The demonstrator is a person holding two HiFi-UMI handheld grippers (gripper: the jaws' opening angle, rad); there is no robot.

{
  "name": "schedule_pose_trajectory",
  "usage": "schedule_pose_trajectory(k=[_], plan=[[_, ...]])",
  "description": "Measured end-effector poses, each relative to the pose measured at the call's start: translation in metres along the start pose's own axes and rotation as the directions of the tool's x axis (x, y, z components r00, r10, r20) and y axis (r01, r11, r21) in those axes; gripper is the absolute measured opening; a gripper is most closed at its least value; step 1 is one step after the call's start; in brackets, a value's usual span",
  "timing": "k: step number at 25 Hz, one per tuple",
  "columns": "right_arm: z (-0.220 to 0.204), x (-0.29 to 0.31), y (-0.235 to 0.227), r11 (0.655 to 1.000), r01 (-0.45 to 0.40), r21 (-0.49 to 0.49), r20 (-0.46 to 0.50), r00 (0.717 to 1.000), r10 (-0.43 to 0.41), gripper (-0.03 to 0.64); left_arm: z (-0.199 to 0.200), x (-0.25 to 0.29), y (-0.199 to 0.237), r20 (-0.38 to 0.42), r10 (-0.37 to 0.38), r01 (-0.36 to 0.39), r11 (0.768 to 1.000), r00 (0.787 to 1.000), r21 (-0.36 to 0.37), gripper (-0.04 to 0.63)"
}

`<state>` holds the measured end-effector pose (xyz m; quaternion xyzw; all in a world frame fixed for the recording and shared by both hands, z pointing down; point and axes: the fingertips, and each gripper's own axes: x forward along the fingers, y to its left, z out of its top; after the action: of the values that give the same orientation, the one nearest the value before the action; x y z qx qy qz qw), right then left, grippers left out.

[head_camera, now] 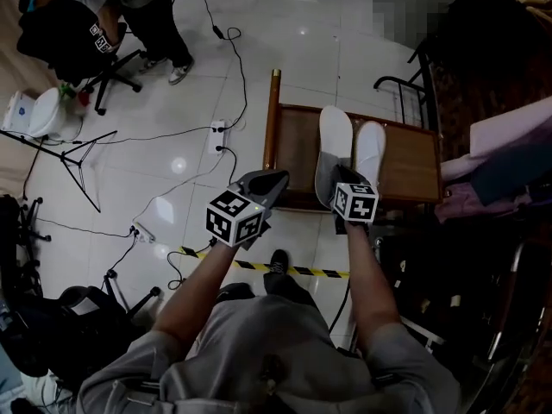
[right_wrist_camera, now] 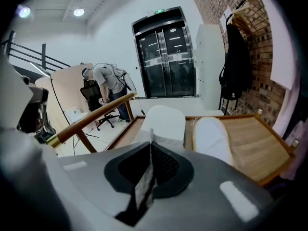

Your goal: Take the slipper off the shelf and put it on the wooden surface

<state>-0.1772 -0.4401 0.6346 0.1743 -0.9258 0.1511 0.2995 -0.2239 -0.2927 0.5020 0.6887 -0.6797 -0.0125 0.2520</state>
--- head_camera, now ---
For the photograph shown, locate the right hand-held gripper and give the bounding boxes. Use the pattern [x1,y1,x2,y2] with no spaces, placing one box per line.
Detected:
[329,165,380,237]

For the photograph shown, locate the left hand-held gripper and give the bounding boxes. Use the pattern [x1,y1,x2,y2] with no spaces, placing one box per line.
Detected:
[205,169,290,252]

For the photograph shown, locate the white slipper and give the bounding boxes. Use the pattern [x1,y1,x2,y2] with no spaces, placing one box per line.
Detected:
[352,120,387,187]
[313,104,354,210]

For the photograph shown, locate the person's left forearm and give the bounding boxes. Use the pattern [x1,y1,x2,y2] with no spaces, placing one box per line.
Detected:
[153,241,241,361]

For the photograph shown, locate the person's right forearm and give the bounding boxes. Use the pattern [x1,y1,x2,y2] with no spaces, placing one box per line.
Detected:
[344,221,405,353]

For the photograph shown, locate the person's black shoe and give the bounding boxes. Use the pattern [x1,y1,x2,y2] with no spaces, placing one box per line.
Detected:
[267,248,291,275]

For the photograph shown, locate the white power strip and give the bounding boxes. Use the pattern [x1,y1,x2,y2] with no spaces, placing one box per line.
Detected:
[130,222,155,244]
[207,119,229,154]

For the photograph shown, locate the black metal clothes rack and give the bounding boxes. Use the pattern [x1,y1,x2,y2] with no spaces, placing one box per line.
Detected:
[373,36,439,127]

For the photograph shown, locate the yellow black floor tape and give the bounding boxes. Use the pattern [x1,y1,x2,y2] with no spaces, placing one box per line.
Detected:
[179,246,351,279]

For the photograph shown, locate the person's dark trousers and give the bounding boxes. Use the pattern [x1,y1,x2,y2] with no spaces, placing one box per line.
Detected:
[214,269,323,312]

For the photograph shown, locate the purple hanging garment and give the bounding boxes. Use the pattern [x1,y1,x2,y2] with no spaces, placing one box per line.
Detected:
[434,179,531,224]

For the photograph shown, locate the person's grey shirt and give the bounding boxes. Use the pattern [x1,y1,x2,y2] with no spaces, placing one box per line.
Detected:
[75,293,462,414]

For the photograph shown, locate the dark blue hanging garment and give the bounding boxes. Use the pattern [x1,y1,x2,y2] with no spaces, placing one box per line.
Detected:
[469,142,552,209]

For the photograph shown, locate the white hanging garment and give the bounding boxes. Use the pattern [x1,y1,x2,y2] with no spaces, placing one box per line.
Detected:
[439,97,552,180]

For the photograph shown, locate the dark hanging garments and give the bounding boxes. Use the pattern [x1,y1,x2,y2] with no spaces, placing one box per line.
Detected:
[430,0,552,124]

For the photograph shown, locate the metal chest clip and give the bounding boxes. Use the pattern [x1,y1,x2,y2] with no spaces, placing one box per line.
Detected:
[260,354,285,398]

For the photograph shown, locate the small red green object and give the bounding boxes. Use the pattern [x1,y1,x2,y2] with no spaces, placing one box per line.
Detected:
[59,82,90,114]

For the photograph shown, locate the black tripod stand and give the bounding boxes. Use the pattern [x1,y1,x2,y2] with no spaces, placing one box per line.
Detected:
[0,128,118,214]

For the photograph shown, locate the white lidded bin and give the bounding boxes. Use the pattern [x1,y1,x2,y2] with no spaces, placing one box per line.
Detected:
[1,87,68,141]

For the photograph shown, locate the black office chair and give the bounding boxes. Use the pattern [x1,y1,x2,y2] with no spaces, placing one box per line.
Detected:
[16,0,146,116]
[0,269,163,379]

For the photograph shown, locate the black wheeled stand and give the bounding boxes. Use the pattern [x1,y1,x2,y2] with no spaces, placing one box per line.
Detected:
[0,194,53,301]

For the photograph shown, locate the thin black floor cable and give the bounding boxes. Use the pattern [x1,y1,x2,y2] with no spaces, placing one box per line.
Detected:
[140,144,239,229]
[36,216,135,239]
[55,125,213,147]
[166,248,209,292]

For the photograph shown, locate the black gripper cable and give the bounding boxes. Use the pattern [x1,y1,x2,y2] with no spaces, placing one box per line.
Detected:
[327,280,351,334]

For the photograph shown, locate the black cable with adapter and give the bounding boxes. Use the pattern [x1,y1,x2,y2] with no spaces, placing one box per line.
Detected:
[194,0,249,133]

